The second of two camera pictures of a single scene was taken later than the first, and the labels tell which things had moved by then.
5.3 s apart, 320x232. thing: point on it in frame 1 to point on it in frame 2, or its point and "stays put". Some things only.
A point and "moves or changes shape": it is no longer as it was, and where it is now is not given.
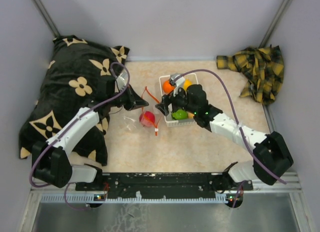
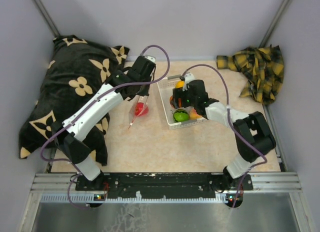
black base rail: x=160 y=186 stays put
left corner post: x=43 y=12 stays put
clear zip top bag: x=150 y=114 moves or changes shape
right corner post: x=276 y=19 stays put
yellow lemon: x=187 y=82 moves or changes shape
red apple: x=147 y=119 moves or changes shape
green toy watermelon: x=180 y=114 stays put
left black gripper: x=135 y=101 to x=145 y=92
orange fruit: x=167 y=87 moves or changes shape
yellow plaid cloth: x=263 y=68 stays put
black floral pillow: x=79 y=75 stays put
